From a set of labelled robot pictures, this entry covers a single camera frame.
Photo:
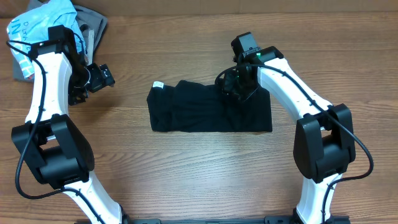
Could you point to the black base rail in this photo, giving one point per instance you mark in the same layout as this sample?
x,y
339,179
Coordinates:
x,y
211,221

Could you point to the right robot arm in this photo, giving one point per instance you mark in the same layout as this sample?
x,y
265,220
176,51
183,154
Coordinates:
x,y
323,147

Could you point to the light blue folded t-shirt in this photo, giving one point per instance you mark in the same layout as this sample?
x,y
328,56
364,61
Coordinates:
x,y
32,26

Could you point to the grey folded t-shirt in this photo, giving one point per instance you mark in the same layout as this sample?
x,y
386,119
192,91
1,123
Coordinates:
x,y
91,23

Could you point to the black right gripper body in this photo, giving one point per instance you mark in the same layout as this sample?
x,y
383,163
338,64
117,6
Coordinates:
x,y
233,86

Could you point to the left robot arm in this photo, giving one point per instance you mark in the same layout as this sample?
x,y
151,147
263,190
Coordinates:
x,y
55,156

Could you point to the black t-shirt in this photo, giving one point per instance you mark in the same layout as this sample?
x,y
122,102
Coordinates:
x,y
193,107

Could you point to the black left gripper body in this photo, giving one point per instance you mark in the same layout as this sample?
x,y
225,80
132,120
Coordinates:
x,y
91,79

